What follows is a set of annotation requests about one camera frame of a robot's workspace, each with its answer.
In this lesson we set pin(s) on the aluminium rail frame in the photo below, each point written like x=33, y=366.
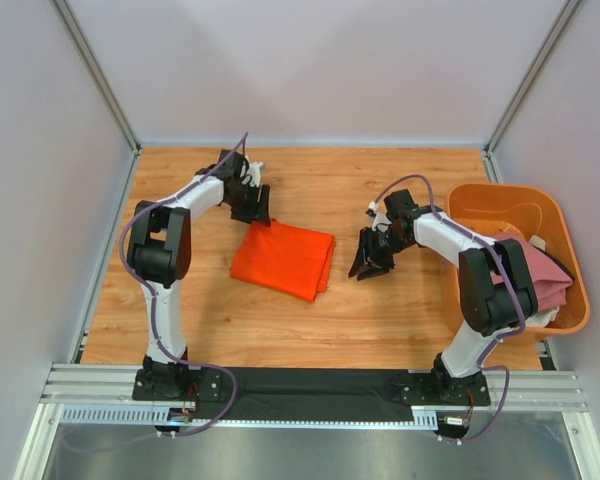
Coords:
x=87, y=426

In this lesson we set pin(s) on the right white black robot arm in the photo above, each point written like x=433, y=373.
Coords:
x=496, y=292

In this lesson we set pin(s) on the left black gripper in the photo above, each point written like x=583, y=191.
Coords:
x=256, y=212

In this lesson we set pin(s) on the pink t shirt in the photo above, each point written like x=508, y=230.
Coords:
x=550, y=281

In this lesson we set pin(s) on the orange t shirt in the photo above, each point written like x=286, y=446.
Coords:
x=285, y=258

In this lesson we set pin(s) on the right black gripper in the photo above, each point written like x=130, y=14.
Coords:
x=367, y=254

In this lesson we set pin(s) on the left aluminium corner post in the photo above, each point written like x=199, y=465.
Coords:
x=71, y=24

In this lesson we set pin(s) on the orange plastic basket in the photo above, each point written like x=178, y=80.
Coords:
x=525, y=211

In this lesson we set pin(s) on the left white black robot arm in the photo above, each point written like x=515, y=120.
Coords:
x=156, y=249

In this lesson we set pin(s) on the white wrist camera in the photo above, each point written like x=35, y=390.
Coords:
x=379, y=221
x=252, y=172

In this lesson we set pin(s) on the dark garment in basket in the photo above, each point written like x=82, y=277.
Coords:
x=562, y=266

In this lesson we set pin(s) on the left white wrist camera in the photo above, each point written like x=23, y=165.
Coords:
x=252, y=172

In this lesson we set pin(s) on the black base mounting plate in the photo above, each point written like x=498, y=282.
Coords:
x=307, y=394

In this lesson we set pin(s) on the right aluminium corner post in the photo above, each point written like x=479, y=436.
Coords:
x=540, y=60

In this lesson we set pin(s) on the aluminium corner post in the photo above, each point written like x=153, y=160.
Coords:
x=71, y=24
x=540, y=60

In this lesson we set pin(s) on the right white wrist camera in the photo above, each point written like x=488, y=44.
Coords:
x=379, y=221

